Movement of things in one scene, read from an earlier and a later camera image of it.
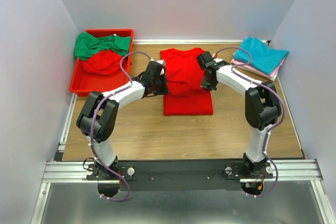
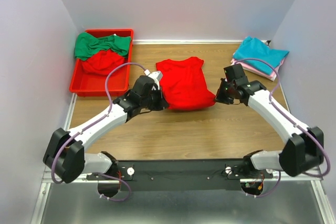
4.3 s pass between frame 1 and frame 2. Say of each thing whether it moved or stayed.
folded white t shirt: stayed
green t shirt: stayed
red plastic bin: stayed
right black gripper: moved
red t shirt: moved
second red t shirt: stayed
